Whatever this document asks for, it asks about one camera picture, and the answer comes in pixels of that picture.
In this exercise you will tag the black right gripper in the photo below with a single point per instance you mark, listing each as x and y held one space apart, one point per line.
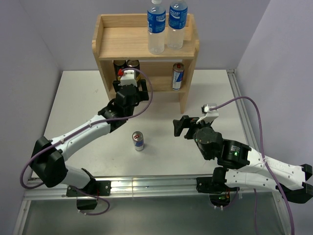
178 125

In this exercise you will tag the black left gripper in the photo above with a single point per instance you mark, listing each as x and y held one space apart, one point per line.
142 95

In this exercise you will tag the black gold can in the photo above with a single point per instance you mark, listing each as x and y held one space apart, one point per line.
134 64
119 65

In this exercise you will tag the Pocari Sweat bottle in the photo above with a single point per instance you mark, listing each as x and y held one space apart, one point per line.
156 22
176 25

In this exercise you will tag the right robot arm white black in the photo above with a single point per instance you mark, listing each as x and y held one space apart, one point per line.
241 166

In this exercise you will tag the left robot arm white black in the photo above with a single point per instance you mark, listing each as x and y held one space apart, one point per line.
49 156

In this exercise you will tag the wooden two-tier shelf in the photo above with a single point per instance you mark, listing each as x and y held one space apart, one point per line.
125 36

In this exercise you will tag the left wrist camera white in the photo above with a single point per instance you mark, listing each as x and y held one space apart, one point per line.
127 77

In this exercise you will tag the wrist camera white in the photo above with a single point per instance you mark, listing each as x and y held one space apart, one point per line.
127 77
210 113

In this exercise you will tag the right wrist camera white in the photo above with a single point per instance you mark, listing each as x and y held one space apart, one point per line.
210 113

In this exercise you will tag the aluminium mounting rail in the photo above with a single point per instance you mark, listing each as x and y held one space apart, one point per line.
126 187

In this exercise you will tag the aluminium side rail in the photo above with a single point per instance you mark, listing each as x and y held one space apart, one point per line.
246 124

